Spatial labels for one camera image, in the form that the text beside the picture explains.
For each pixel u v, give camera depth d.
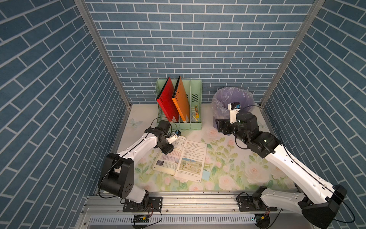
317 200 0.39
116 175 0.43
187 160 0.89
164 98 0.87
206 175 0.84
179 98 0.86
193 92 1.08
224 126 0.62
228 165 0.88
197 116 1.12
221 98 0.98
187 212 0.72
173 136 0.80
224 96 0.96
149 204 0.72
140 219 0.72
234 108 0.59
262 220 0.71
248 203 0.73
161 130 0.68
